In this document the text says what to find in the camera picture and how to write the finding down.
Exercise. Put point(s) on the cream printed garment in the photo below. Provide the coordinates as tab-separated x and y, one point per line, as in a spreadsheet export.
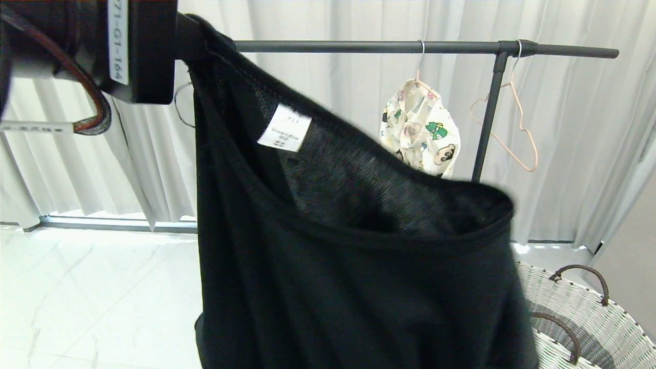
420	128

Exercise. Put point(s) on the black clothes rack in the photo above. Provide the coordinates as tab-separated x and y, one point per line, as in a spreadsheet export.
359	47

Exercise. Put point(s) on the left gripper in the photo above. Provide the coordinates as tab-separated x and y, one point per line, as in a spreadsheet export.
148	51

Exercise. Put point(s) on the window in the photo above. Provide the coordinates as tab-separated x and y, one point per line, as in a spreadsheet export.
102	222

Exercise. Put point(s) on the black garment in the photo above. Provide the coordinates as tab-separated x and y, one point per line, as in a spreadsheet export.
333	282

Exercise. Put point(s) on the pink clothes hanger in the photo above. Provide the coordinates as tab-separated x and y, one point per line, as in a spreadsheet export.
536	154
422	51

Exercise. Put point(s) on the white curtain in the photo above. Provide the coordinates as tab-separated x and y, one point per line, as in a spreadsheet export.
564	128
61	164

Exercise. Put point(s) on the white laundry basket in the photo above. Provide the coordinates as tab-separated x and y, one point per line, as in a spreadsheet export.
605	328

